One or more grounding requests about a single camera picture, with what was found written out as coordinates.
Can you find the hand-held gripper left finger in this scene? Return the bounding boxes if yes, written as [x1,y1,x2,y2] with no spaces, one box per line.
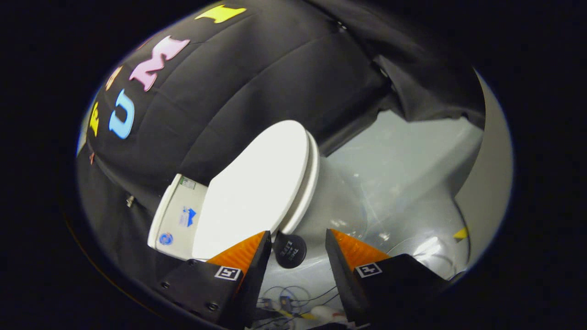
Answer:
[156,231,272,330]

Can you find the thin black wires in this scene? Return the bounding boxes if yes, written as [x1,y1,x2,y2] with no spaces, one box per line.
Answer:
[256,286,341,329]

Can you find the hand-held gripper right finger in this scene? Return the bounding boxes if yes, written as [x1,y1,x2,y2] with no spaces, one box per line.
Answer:
[325,229,452,327]

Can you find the black round lid handle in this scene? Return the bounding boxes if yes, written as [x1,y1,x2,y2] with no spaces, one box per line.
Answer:
[273,231,307,269]

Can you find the white toilet tank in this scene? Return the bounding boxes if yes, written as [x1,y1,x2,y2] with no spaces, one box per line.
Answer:
[147,173,211,261]

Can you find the white toilet lid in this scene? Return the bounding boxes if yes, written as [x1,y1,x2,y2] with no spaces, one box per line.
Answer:
[192,120,320,261]

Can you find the black backdrop cloth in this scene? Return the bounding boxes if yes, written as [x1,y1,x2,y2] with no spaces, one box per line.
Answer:
[76,0,487,294]

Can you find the grey panel board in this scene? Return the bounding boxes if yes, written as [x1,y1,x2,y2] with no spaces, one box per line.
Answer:
[454,69,513,271]

